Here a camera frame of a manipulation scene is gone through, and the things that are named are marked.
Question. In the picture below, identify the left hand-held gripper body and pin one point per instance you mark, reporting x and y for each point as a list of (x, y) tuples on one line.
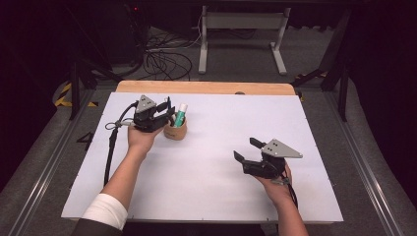
[(147, 119)]

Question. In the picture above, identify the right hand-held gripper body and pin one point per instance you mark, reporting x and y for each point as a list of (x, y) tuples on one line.
[(272, 164)]

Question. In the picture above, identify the green and white tube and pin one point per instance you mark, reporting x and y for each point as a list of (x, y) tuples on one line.
[(179, 116)]

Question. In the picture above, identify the tan pen holder with bear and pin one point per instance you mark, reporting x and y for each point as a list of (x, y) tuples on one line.
[(175, 132)]

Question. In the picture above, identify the person's left hand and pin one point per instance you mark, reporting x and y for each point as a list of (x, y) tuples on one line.
[(141, 139)]

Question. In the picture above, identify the person's right hand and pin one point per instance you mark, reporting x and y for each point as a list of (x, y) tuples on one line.
[(280, 190)]

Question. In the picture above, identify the white table mat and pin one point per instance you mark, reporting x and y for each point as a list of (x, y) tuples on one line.
[(229, 131)]

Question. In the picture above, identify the black metal stand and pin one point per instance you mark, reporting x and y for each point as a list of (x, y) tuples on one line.
[(75, 88), (342, 91)]

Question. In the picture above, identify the black computer tower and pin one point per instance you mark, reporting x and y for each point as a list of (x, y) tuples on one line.
[(128, 29)]

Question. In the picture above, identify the white shirt sleeve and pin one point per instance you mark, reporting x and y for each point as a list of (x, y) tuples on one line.
[(106, 211)]

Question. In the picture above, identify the dark jacket sleeve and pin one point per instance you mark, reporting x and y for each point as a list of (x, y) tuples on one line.
[(95, 229)]

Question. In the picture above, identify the aluminium floor rail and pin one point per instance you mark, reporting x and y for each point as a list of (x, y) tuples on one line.
[(364, 164), (49, 164)]

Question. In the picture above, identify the white metal frame desk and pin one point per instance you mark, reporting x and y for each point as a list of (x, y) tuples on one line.
[(242, 21)]

